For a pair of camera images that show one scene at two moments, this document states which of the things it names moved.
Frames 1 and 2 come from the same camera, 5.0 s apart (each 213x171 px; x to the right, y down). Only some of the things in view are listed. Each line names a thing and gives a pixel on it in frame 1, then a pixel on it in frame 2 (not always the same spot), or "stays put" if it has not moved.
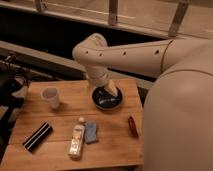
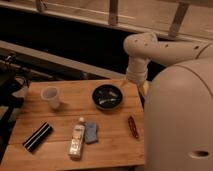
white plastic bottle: (78, 138) stays put
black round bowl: (106, 100) stays put
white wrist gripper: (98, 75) → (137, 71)
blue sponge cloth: (90, 132) stays put
